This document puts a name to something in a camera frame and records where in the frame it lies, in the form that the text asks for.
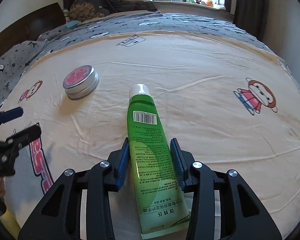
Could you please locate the green hand cream tube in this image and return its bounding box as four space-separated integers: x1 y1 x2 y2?
127 84 190 239

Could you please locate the dark wooden headboard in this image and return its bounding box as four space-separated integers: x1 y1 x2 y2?
0 3 66 58

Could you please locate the right dark curtain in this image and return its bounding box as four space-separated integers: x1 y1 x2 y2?
234 0 269 40

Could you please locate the beige cartoon blanket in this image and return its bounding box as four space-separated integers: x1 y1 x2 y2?
0 31 300 237

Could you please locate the brown patterned cushion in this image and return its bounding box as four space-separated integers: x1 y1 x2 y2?
69 0 110 22

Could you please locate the orange plush toy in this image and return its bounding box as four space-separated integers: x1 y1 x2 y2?
205 0 213 7

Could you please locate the grey patterned bed sheet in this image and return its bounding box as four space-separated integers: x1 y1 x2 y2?
0 11 291 113

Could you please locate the pink lid metal tin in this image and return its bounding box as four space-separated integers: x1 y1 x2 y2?
63 65 99 100

